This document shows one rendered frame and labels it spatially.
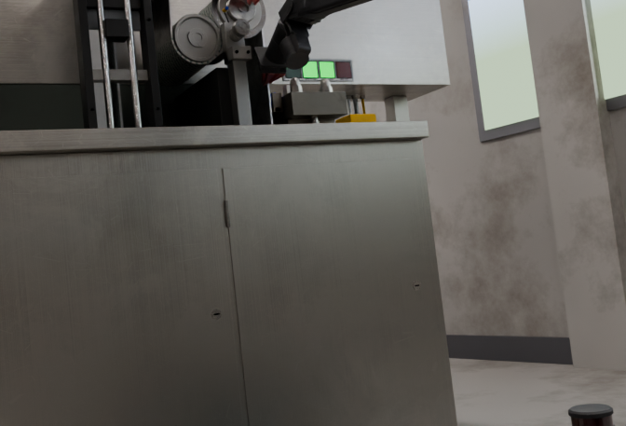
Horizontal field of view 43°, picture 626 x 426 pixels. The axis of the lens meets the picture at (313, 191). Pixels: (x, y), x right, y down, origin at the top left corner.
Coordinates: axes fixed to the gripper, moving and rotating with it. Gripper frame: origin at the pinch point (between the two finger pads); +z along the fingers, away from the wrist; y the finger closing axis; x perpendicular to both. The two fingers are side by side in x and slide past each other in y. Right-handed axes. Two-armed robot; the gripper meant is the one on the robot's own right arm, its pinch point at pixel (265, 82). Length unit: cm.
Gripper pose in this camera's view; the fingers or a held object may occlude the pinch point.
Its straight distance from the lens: 205.7
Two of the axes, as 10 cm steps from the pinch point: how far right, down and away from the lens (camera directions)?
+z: -3.4, 6.0, 7.2
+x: -3.2, -8.0, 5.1
